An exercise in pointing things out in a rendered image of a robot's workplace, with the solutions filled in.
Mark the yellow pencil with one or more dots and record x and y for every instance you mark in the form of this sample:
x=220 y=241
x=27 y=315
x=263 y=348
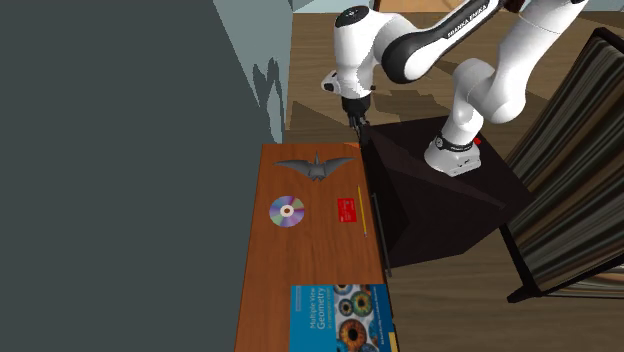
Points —
x=362 y=209

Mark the striped furniture with black frame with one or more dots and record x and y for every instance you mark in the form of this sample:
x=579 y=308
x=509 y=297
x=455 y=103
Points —
x=570 y=195

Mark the dark robot stand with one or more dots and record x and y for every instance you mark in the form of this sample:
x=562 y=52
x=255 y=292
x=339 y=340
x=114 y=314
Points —
x=438 y=209

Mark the blue book with eyes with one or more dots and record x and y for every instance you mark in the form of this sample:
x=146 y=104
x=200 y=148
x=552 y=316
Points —
x=312 y=322

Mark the red card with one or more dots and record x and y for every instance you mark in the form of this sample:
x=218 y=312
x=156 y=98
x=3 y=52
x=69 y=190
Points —
x=346 y=210

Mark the brown wooden desk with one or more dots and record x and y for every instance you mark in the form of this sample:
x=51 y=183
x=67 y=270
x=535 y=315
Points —
x=312 y=253

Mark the shiny compact disc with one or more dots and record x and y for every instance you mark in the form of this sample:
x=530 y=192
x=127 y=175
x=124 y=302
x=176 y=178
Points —
x=280 y=214

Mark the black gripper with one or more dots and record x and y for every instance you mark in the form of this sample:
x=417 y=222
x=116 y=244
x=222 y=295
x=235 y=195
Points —
x=356 y=104

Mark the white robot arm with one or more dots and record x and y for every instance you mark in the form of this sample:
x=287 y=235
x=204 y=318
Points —
x=497 y=83

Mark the grey bat figure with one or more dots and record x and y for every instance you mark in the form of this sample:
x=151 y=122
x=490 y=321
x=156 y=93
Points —
x=317 y=168

